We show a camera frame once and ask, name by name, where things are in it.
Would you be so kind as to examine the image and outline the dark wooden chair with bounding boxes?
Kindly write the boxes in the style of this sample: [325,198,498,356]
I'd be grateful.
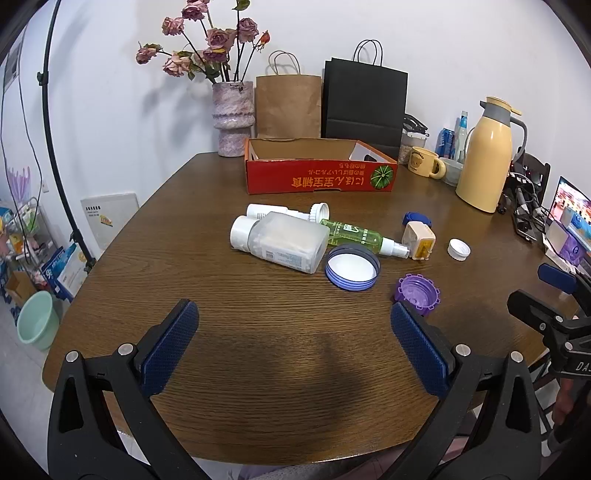
[510,147,551,186]

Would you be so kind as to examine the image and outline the brown cardboard carton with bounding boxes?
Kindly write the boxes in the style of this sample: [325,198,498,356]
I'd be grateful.
[4,270,38,306]

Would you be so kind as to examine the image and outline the yellow thermos jug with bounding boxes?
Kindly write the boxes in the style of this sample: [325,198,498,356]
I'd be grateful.
[455,96,528,214]

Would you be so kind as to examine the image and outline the small white box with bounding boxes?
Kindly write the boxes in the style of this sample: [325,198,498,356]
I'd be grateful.
[545,222,570,253]

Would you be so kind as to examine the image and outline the clear bottle with blue top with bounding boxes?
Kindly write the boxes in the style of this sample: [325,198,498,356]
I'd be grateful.
[454,111,472,163]

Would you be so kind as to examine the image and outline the white pill bottle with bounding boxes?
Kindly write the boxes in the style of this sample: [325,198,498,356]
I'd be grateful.
[230,215,260,252]

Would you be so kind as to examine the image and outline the tangle of cables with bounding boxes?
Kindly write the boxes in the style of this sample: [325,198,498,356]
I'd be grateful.
[498,171,555,241]

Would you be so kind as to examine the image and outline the pink speckled vase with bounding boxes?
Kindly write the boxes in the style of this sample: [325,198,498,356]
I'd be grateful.
[211,80,256,158]

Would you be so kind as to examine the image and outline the blue rimmed round lid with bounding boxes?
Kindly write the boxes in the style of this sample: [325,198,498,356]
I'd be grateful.
[325,244,382,291]

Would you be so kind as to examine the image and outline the white flat board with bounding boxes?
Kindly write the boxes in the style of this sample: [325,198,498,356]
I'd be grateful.
[80,192,140,253]

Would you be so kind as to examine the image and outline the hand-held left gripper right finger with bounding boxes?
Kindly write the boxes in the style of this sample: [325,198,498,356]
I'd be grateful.
[383,301,543,480]

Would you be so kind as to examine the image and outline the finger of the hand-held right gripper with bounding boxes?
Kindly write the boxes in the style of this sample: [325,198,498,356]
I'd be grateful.
[507,290,580,344]
[538,263,591,319]

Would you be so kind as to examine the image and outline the grey cup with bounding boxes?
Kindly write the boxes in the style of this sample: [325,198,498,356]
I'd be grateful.
[438,157,465,187]

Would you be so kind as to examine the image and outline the green spray bottle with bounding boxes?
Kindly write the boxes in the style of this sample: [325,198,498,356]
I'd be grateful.
[320,219,410,259]

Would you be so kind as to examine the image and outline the green plastic bucket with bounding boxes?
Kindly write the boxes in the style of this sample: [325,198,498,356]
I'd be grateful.
[16,290,61,352]

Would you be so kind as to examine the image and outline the black paper bag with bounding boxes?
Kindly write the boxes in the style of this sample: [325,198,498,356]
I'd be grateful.
[321,39,410,160]

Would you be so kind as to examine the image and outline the purple plastic cap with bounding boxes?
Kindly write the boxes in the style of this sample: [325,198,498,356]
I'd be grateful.
[394,273,442,317]

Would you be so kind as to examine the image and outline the lit screen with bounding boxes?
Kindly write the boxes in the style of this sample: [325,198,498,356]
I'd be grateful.
[547,175,591,232]

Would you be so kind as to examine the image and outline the white spray bottle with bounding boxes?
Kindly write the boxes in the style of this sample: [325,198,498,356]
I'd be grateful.
[246,203,319,223]

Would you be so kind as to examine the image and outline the cluttered storage rack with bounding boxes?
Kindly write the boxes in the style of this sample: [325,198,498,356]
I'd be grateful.
[0,196,54,278]

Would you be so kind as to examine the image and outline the glass jar with clip lid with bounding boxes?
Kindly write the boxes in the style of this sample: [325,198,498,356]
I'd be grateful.
[399,114,430,166]

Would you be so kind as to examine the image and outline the small white bottle cap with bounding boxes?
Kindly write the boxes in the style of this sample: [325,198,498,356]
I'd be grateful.
[447,238,472,262]

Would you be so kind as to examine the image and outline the blue and white boxes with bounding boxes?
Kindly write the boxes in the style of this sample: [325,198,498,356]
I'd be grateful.
[41,242,89,302]

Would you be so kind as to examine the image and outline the brown paper bag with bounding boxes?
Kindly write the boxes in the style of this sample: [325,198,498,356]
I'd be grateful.
[255,51,323,140]

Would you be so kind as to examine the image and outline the dried rose bouquet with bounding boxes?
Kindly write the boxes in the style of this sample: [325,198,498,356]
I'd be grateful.
[135,0,271,86]

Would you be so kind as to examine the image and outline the purple package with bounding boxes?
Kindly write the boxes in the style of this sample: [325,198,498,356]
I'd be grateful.
[561,230,591,267]

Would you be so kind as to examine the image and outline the black light stand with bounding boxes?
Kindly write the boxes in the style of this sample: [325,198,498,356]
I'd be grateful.
[36,0,99,274]

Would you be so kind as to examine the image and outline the yellow bear mug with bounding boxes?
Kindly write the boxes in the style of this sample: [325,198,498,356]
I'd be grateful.
[407,147,448,180]

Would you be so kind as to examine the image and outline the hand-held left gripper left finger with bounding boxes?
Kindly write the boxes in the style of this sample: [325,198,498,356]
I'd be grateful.
[47,299,208,480]

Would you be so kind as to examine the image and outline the translucent rectangular plastic container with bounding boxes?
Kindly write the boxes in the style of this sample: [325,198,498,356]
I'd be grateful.
[248,211,331,274]

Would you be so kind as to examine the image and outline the blue drink can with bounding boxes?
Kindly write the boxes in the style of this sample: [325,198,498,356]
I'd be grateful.
[435,128,458,160]

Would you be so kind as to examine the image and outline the red cardboard box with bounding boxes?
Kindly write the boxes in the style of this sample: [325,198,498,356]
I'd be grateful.
[244,137,399,195]

